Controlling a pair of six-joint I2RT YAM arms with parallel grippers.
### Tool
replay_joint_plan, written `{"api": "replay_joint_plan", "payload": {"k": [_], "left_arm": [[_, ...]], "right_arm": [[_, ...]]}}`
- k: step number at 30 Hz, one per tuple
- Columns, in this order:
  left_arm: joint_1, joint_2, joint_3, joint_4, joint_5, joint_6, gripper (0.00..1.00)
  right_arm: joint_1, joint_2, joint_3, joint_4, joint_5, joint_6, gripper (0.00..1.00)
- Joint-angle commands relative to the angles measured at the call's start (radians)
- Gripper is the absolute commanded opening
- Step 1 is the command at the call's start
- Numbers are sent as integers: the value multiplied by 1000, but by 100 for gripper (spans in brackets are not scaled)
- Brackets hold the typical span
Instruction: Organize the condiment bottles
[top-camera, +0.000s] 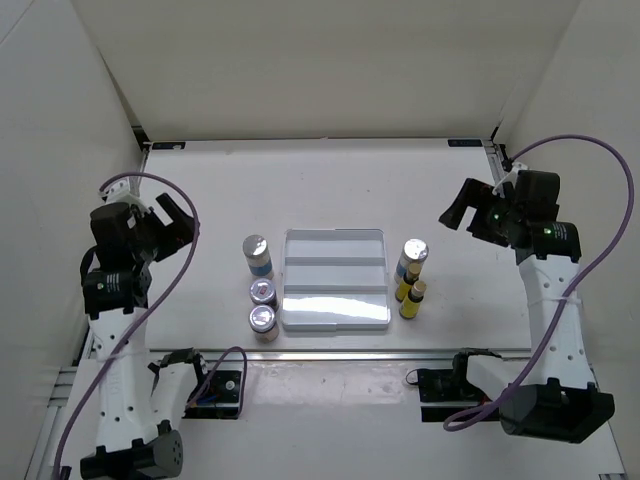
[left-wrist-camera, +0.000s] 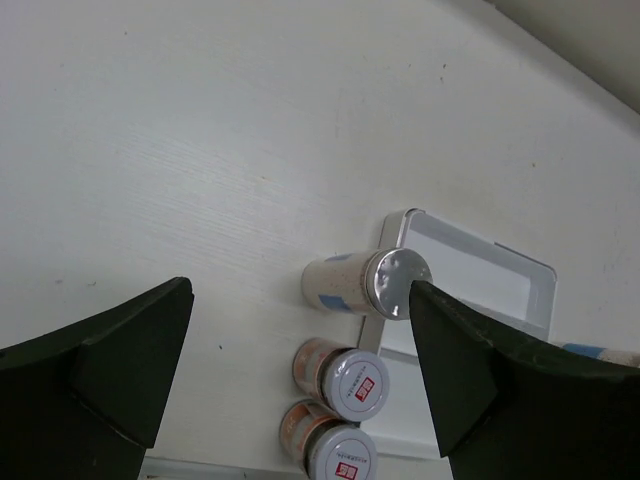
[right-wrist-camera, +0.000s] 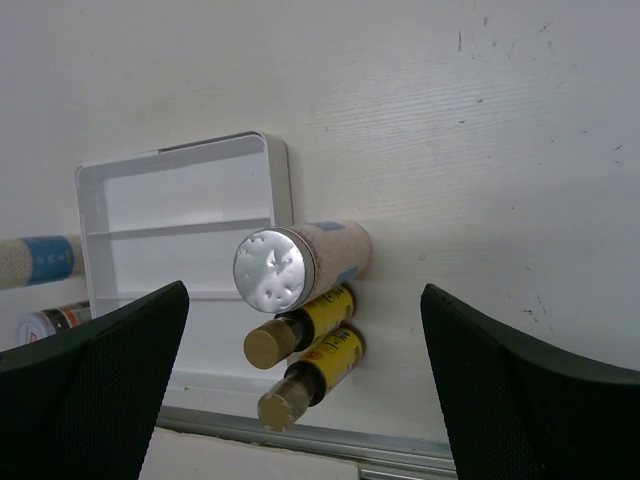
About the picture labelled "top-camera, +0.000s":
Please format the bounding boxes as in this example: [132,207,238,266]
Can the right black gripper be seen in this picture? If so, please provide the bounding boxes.
[438,179,522,248]

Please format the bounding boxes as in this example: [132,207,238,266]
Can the blue label bead jar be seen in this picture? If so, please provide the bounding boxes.
[242,234,274,279]
[394,238,429,284]

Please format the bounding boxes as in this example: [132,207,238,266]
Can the yellow label bottle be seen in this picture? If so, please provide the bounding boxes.
[399,280,427,320]
[395,263,421,302]

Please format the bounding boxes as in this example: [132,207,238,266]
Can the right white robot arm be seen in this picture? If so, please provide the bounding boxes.
[439,170,615,444]

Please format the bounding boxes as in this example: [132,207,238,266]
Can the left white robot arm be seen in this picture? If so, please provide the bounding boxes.
[80,194,210,479]

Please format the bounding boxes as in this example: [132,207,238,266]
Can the dark spice jar red label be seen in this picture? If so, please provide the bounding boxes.
[249,278,279,310]

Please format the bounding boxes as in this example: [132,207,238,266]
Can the tan spice jar red label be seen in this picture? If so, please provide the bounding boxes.
[248,305,279,342]

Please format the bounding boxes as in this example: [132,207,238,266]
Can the white tiered organizer tray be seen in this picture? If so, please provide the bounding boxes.
[280,229,391,334]

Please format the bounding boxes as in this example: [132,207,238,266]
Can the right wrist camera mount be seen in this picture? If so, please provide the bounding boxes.
[492,162,529,198]

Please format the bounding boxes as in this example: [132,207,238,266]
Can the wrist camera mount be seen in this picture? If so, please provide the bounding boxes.
[492,162,529,198]
[99,176,150,216]

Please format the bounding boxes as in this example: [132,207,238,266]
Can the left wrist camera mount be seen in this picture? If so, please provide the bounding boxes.
[99,176,150,216]

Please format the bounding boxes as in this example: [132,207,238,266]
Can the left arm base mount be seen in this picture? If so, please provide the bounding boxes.
[183,346,248,420]

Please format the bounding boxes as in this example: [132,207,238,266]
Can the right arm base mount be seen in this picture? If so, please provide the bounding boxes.
[405,349,501,423]

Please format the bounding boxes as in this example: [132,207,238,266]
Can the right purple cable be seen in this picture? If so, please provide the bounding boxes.
[443,133,636,432]

